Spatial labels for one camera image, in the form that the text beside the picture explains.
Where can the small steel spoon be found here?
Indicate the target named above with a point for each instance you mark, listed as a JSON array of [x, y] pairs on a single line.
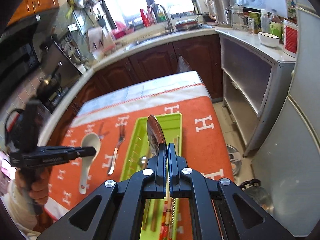
[[142, 162]]

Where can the black red pressure cooker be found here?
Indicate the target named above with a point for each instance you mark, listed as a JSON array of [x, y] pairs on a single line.
[[12, 129]]

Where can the red spray bottle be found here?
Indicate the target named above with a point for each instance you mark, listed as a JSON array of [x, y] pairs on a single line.
[[144, 17]]

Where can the green plastic utensil tray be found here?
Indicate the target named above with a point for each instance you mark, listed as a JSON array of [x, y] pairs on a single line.
[[138, 147]]

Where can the person's left hand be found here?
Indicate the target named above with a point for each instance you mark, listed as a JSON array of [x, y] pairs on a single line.
[[39, 189]]

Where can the steel fork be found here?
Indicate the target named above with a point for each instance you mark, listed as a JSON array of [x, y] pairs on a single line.
[[120, 141]]

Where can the steel kitchen faucet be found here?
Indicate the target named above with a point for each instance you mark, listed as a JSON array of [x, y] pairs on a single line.
[[158, 12]]

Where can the orange white H-pattern cloth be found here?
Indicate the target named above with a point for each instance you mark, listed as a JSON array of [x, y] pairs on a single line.
[[201, 139]]

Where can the dark metal soup spoon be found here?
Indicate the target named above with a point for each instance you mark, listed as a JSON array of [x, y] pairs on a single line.
[[101, 133]]

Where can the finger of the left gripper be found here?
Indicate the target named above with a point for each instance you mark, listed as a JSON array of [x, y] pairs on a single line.
[[65, 152]]

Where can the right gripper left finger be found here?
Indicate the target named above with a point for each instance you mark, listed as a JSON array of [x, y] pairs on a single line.
[[114, 210]]

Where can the bamboo chopstick red end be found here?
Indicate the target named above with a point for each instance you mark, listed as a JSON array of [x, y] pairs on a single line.
[[164, 231], [177, 145]]

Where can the glass pitcher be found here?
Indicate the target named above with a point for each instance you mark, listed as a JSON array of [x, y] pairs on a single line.
[[234, 15]]

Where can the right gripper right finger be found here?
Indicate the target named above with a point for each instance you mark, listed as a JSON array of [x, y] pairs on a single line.
[[219, 209]]

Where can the white ceramic soup spoon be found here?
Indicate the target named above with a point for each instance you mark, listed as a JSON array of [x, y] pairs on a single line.
[[89, 140]]

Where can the red labelled canister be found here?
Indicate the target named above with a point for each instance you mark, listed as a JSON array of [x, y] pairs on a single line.
[[290, 38]]

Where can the white ceramic bowl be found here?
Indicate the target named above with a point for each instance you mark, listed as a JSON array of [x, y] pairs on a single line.
[[268, 39]]

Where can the steel electric kettle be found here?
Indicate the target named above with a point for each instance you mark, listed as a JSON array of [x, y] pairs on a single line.
[[219, 12]]

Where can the silver metal cabinet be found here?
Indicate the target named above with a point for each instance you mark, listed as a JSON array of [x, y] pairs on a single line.
[[256, 80]]

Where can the large steel spoon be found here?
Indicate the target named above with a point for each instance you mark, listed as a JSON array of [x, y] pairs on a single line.
[[155, 135]]

